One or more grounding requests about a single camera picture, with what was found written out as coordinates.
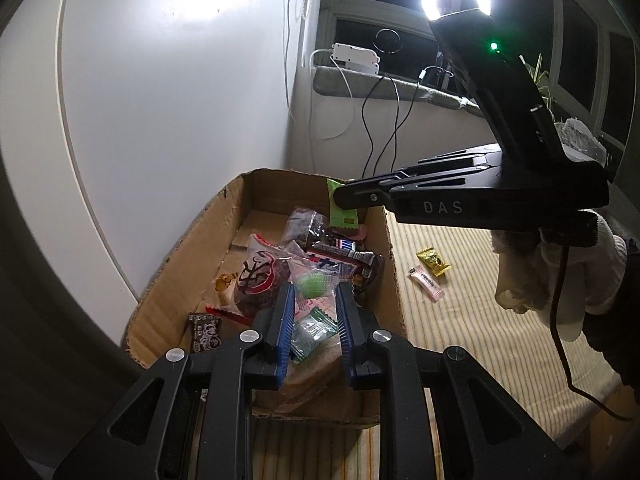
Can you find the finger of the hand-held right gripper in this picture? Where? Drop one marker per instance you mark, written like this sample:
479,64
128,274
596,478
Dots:
450,160
360,197

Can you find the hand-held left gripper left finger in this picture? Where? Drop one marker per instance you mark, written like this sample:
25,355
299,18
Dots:
285,335

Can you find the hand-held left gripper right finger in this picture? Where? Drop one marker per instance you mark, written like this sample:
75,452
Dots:
346,340

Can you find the bright green snack packet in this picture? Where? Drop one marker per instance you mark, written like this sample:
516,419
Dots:
345,217

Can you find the sliced bread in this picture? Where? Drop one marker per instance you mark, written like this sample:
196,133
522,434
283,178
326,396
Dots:
320,375

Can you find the clear packet with green ball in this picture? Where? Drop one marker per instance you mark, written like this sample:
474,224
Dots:
312,285

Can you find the long dark candy bar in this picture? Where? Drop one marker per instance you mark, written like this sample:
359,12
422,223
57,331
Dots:
350,258

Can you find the black packet with white print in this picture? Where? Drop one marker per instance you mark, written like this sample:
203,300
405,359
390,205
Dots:
205,332

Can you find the cardboard box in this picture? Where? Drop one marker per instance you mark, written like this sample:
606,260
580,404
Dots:
200,240

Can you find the person's right forearm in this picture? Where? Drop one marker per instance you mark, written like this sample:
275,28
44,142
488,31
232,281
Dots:
620,340

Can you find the person's right hand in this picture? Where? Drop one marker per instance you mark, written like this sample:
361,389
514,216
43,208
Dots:
575,280

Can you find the dark green snack packet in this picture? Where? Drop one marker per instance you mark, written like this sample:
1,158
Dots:
312,332

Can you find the green potted plant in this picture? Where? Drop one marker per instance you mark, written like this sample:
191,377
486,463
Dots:
540,82

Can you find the dark brown snack packet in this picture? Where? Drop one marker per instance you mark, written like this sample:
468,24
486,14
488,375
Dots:
367,282

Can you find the red white snack packet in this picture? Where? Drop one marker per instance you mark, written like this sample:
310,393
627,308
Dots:
257,272

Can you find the crumpled clear plastic bag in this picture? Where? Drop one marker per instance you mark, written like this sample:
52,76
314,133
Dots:
580,140

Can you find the small black tripod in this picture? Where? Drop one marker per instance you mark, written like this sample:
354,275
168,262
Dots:
440,75

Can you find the yellow green candy packet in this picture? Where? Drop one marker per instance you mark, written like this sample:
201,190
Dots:
434,261

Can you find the pink white snack packet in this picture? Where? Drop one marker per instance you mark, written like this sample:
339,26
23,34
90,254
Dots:
427,282

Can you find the white power strip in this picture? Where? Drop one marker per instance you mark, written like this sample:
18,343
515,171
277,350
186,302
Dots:
356,57

